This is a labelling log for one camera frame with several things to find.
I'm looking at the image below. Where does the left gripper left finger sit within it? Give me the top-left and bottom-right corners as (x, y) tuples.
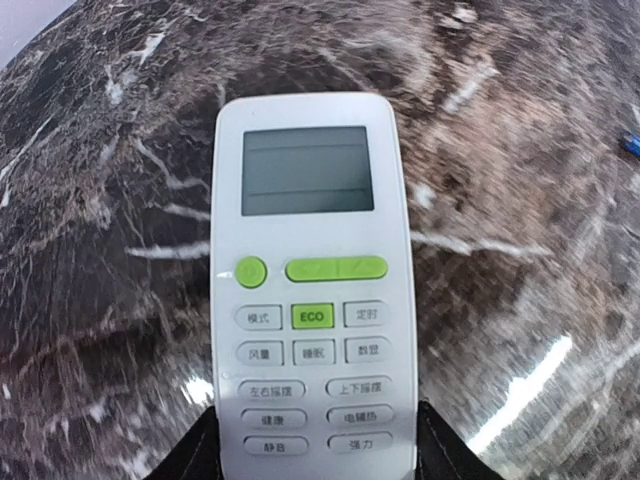
(149, 407), (220, 480)

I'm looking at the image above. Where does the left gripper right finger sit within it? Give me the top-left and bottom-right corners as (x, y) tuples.
(417, 400), (500, 480)

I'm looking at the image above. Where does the white air conditioner remote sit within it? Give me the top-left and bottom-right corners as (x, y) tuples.
(210, 92), (418, 479)

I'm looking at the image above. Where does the blue battery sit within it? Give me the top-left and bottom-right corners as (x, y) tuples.
(619, 130), (640, 158)

